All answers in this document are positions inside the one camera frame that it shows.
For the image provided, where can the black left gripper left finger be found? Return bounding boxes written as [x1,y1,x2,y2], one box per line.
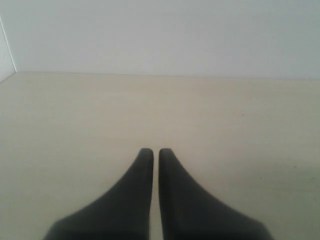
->
[44,148,153,240]

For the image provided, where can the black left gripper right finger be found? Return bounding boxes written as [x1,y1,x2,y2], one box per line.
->
[158,148,273,240]

